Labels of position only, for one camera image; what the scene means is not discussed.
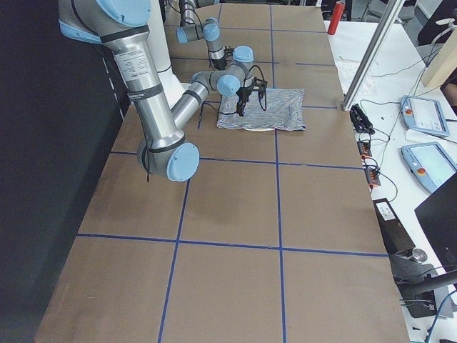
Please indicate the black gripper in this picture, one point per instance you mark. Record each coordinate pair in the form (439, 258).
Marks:
(219, 63)
(243, 94)

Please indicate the blue white striped polo shirt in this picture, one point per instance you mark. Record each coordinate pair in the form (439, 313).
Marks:
(283, 111)

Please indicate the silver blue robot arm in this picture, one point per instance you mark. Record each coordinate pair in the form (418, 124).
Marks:
(134, 32)
(193, 29)

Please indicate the black clamp tool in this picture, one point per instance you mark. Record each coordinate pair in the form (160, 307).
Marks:
(360, 120)

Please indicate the upper orange black adapter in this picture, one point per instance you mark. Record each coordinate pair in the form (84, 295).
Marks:
(364, 149)

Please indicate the orange black adapter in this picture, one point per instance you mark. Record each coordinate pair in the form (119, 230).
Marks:
(372, 173)
(364, 149)

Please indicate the brown table cover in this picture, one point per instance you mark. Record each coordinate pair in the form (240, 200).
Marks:
(274, 239)

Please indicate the red bottle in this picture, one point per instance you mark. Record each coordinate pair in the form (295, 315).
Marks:
(336, 17)

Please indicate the lower orange black adapter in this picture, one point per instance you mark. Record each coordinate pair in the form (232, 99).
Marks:
(372, 173)

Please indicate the upper teach pendant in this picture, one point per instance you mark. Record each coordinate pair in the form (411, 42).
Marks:
(424, 115)

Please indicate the teach pendant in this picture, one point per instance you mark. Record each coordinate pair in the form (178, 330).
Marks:
(429, 163)
(424, 115)

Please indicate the lower teach pendant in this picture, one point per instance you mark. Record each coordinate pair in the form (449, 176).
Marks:
(429, 163)

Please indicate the black box with label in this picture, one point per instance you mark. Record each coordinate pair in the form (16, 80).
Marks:
(395, 236)

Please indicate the black monitor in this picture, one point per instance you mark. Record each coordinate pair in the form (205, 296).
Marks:
(437, 217)

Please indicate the black monitor stand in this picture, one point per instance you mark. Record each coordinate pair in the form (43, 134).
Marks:
(423, 289)

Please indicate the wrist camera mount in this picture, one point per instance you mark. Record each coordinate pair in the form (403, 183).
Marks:
(259, 85)

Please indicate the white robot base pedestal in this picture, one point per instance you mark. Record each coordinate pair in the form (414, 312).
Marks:
(158, 48)

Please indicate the aluminium frame post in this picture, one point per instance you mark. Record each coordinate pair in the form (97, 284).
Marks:
(387, 20)

